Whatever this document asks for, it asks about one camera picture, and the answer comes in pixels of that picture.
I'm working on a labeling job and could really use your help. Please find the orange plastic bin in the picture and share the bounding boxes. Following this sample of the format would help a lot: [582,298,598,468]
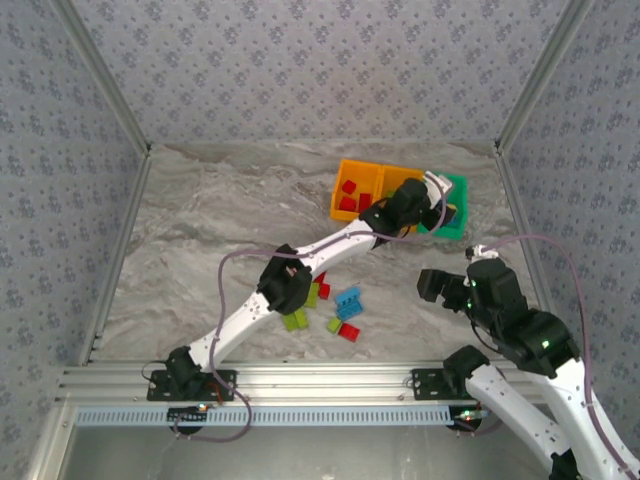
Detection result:
[377,163,427,234]
[328,158,385,222]

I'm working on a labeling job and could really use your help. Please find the green plastic bin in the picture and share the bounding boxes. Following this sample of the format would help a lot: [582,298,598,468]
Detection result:
[416,172,470,242]

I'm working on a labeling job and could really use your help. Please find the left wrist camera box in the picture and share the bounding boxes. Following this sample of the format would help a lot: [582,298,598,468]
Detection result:
[423,171,456,201]

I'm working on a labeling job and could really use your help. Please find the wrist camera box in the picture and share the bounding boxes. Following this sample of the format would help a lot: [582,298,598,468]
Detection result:
[464,243,501,264]
[423,171,456,201]

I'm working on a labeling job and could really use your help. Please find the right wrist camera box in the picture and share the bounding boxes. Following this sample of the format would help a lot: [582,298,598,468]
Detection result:
[464,243,501,264]

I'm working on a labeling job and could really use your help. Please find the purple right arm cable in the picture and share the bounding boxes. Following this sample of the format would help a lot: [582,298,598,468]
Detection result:
[482,233,636,480]

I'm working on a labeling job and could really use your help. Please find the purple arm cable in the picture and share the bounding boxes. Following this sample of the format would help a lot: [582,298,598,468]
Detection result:
[172,172,449,444]
[482,233,636,480]

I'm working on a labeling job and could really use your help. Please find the aluminium side rail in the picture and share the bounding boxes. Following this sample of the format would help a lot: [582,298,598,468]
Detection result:
[494,149,556,311]
[77,149,154,366]

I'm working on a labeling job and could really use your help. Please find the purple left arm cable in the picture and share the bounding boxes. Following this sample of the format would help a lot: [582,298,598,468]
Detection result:
[172,172,449,444]

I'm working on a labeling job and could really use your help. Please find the aluminium upright post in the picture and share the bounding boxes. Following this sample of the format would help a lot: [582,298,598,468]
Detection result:
[493,0,596,154]
[49,0,153,154]

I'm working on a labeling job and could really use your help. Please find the wide aluminium base rail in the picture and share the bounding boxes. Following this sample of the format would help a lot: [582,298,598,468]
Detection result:
[54,362,551,407]

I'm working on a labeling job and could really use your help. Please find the slotted grey cable duct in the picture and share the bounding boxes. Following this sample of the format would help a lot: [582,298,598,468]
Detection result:
[74,404,464,427]

